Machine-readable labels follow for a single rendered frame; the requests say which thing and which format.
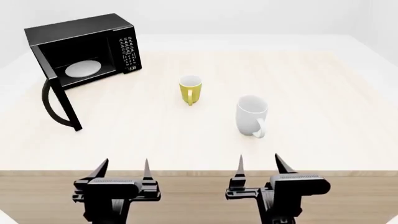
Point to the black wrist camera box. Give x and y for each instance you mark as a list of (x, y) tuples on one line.
[(113, 186), (300, 184)]

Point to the yellow mug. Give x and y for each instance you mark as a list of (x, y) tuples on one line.
[(194, 93)]

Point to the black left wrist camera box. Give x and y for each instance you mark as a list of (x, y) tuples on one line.
[(113, 186)]

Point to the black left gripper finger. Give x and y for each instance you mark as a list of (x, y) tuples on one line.
[(99, 171), (147, 172)]

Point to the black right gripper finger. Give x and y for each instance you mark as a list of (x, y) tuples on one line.
[(240, 173), (283, 166)]

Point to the white glass turntable plate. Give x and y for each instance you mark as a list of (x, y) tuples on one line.
[(82, 69)]

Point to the black microwave oven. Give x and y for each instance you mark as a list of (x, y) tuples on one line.
[(77, 32)]

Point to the white mug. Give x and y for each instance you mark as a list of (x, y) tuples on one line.
[(248, 121)]

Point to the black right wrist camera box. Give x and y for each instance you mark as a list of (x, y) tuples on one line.
[(300, 184)]

